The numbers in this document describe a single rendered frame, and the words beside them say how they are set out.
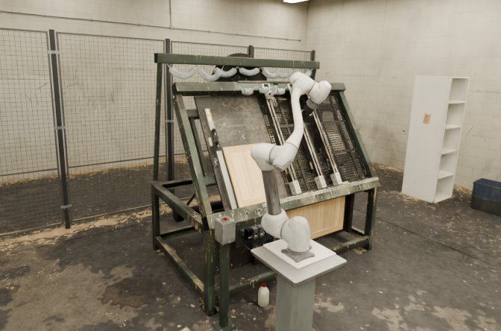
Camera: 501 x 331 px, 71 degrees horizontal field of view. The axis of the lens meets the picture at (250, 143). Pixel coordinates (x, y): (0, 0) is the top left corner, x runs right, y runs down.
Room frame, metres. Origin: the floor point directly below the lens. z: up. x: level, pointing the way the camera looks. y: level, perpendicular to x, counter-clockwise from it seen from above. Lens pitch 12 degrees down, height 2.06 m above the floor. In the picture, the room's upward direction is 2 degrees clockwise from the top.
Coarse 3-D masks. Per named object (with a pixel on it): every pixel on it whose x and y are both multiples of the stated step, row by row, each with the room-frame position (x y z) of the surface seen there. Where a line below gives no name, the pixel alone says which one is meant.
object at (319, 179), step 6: (288, 84) 3.86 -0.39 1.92; (288, 96) 3.88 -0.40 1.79; (306, 132) 3.68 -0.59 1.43; (306, 138) 3.63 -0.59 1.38; (306, 144) 3.60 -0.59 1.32; (306, 150) 3.60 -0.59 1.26; (312, 150) 3.59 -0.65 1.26; (306, 156) 3.59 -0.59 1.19; (312, 156) 3.54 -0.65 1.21; (312, 162) 3.52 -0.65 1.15; (318, 168) 3.50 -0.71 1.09; (318, 174) 3.45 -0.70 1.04; (318, 180) 3.43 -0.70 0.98; (324, 180) 3.45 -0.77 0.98; (318, 186) 3.43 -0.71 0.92; (324, 186) 3.40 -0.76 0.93
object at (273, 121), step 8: (264, 96) 3.66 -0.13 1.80; (272, 96) 3.64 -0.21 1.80; (264, 104) 3.66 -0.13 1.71; (272, 112) 3.60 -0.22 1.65; (272, 120) 3.54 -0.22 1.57; (272, 128) 3.53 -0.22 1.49; (280, 136) 3.47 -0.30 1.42; (280, 144) 3.42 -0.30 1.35; (288, 168) 3.31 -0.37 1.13; (288, 176) 3.30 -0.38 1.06; (296, 184) 3.24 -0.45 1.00; (296, 192) 3.20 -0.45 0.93
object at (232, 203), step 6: (204, 114) 3.23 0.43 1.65; (210, 114) 3.23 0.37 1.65; (210, 126) 3.15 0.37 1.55; (210, 132) 3.13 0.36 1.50; (216, 156) 3.04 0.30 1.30; (222, 156) 3.04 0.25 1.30; (222, 162) 3.01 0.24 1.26; (222, 168) 2.97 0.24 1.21; (222, 174) 2.95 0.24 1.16; (222, 180) 2.95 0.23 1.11; (228, 180) 2.94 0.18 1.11; (228, 186) 2.91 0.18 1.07; (228, 192) 2.88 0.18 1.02; (228, 198) 2.86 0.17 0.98; (234, 198) 2.87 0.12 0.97; (234, 204) 2.84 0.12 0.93
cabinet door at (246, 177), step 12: (252, 144) 3.31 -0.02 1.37; (228, 156) 3.10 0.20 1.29; (240, 156) 3.17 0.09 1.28; (228, 168) 3.03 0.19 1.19; (240, 168) 3.09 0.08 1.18; (252, 168) 3.16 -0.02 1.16; (240, 180) 3.02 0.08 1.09; (252, 180) 3.09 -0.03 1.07; (240, 192) 2.96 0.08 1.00; (252, 192) 3.02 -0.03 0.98; (264, 192) 3.08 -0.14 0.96; (240, 204) 2.89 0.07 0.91; (252, 204) 2.95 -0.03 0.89
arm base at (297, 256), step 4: (288, 248) 2.33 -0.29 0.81; (284, 252) 2.34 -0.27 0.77; (288, 252) 2.32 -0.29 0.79; (292, 252) 2.29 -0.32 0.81; (296, 252) 2.28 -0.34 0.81; (300, 252) 2.27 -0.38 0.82; (304, 252) 2.28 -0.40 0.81; (308, 252) 2.31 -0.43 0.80; (292, 256) 2.27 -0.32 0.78; (296, 256) 2.27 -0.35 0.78; (300, 256) 2.27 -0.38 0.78; (304, 256) 2.28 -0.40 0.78; (308, 256) 2.29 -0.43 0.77; (312, 256) 2.31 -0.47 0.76; (296, 260) 2.23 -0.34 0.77; (300, 260) 2.25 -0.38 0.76
